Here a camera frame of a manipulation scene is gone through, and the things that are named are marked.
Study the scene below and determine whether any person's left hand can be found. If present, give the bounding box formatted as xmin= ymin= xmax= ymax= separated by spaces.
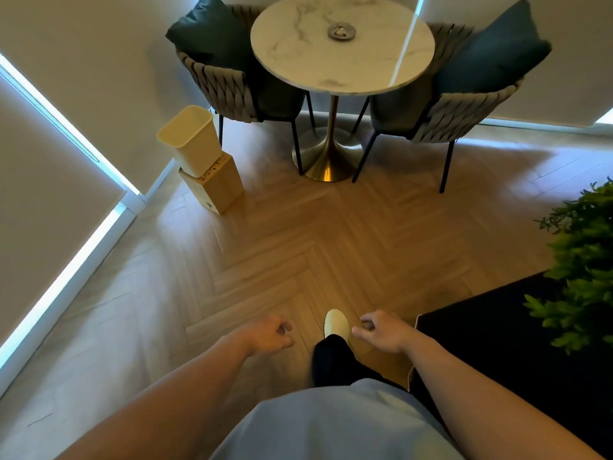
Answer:
xmin=238 ymin=313 xmax=295 ymax=357

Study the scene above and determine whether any person's right forearm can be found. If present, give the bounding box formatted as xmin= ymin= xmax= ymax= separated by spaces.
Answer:
xmin=402 ymin=328 xmax=605 ymax=460

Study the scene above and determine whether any dark teal cushion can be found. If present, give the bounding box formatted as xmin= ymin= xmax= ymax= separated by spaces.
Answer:
xmin=166 ymin=0 xmax=254 ymax=71
xmin=433 ymin=0 xmax=553 ymax=97

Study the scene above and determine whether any grey woven chair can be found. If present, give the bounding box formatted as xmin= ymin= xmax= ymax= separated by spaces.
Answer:
xmin=352 ymin=22 xmax=524 ymax=194
xmin=176 ymin=4 xmax=318 ymax=176

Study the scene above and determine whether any round white marble table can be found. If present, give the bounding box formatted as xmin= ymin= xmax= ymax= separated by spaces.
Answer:
xmin=250 ymin=0 xmax=436 ymax=183

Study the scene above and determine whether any person's cream shoe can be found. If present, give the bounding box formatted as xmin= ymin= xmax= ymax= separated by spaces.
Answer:
xmin=324 ymin=309 xmax=351 ymax=341

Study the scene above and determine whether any person's right hand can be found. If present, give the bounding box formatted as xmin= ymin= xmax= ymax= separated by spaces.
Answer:
xmin=352 ymin=310 xmax=418 ymax=355

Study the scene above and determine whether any green potted plant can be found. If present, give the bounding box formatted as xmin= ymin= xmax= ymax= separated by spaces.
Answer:
xmin=523 ymin=177 xmax=613 ymax=356

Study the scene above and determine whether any person's light grey shirt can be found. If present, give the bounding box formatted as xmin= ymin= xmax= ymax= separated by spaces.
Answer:
xmin=210 ymin=378 xmax=466 ymax=460

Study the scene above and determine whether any cream plastic waste bin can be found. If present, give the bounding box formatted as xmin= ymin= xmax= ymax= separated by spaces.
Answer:
xmin=156 ymin=105 xmax=223 ymax=179

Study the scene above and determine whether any person's left forearm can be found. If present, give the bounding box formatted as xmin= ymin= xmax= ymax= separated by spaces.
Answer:
xmin=55 ymin=330 xmax=252 ymax=460

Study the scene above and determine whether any wooden box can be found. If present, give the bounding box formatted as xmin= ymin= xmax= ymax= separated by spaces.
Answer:
xmin=178 ymin=152 xmax=245 ymax=215

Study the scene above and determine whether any person's black trouser leg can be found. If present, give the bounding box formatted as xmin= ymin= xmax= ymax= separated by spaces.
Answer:
xmin=312 ymin=333 xmax=405 ymax=392

